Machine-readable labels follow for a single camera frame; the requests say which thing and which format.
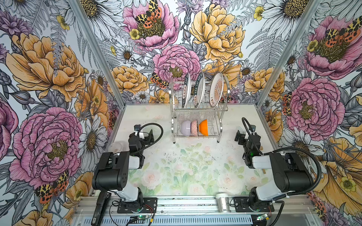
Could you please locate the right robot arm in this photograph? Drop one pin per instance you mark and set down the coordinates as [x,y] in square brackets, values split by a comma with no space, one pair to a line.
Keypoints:
[289,174]

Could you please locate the orange bowl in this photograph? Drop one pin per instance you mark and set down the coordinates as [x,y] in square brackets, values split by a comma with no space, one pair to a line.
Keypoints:
[203,127]

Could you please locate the green rimmed white plate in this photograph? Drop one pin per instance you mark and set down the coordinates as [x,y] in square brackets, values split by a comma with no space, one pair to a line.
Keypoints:
[186,91]

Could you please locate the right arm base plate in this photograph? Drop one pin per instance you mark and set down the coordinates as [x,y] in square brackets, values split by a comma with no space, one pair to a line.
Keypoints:
[243,204]

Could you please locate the lavender bowl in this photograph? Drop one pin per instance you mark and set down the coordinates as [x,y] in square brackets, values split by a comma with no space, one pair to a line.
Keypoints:
[185,128]

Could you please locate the black handheld device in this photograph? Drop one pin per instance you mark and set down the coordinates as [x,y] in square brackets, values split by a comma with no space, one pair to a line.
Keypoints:
[101,205]

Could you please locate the dark rimmed white plate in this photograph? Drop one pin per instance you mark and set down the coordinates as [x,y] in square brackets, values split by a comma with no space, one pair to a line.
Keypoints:
[200,87]

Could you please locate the green circuit board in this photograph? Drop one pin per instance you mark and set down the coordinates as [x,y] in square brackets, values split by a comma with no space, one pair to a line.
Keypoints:
[142,217]

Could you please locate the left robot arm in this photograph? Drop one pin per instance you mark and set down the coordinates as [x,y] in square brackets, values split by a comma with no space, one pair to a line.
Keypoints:
[111,173]

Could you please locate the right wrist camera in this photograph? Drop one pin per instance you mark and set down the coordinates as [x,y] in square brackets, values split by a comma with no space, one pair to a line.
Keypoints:
[252,129]

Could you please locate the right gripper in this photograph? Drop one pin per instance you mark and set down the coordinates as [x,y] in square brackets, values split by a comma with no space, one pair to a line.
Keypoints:
[240,137]

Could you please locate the white cylinder on rail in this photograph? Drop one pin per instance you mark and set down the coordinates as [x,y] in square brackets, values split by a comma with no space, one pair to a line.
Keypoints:
[223,202]

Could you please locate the chrome two-tier dish rack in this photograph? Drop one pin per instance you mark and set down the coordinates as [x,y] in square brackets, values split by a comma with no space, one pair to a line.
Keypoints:
[214,115]

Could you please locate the pink patterned white plate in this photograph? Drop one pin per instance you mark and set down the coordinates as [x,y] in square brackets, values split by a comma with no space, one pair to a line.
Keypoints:
[216,89]

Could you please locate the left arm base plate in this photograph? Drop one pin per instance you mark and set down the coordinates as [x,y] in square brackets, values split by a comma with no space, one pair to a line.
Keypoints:
[146,205]

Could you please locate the aluminium front rail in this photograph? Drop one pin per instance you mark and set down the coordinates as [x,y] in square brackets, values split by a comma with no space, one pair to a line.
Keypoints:
[198,205]

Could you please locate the pink patterned bowl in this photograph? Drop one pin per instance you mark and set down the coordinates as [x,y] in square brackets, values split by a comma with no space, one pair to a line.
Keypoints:
[194,128]

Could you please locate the clear plastic cup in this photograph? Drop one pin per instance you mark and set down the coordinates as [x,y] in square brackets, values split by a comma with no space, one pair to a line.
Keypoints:
[118,146]

